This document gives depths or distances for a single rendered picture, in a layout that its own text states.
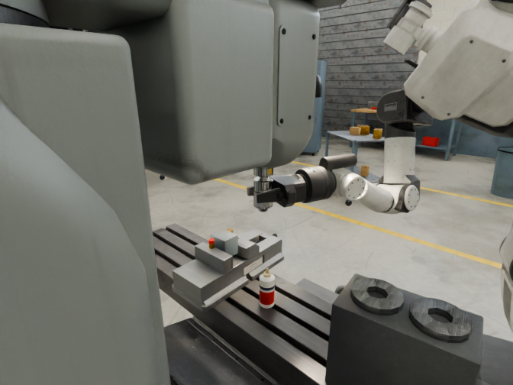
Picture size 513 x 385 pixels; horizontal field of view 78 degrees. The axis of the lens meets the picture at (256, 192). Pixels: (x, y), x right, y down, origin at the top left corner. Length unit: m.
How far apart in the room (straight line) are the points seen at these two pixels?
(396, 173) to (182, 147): 0.76
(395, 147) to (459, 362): 0.66
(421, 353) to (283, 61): 0.52
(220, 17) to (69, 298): 0.37
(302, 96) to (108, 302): 0.49
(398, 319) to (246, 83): 0.45
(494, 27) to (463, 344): 0.63
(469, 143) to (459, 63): 7.32
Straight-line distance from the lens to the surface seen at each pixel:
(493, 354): 1.52
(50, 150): 0.32
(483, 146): 8.18
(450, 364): 0.60
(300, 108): 0.65
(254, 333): 0.81
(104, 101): 0.33
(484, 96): 0.95
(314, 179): 0.78
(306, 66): 0.66
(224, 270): 0.87
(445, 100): 0.95
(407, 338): 0.59
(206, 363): 0.83
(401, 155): 1.07
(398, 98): 1.06
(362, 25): 8.97
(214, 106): 0.46
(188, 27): 0.44
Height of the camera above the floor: 1.48
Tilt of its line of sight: 19 degrees down
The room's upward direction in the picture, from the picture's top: straight up
